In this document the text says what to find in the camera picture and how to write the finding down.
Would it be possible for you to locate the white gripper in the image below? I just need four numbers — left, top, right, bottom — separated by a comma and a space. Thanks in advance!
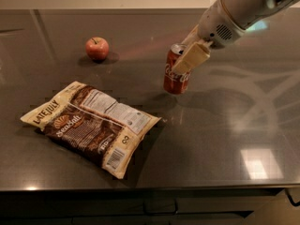
172, 0, 246, 75

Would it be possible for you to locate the brown chip bag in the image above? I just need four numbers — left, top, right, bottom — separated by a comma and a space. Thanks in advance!
21, 82, 159, 179

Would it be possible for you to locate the dark drawer handle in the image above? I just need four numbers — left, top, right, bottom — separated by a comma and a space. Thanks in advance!
284, 188, 300, 207

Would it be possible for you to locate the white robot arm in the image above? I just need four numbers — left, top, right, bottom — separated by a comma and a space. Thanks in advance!
172, 0, 299, 74

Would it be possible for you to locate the red apple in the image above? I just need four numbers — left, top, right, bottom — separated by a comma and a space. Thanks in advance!
85, 37, 110, 61

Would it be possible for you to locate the red coke can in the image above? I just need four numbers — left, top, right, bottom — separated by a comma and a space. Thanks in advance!
163, 43, 190, 95

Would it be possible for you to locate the dark cabinet drawer front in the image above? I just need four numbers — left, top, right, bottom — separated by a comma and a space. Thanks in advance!
0, 188, 281, 225

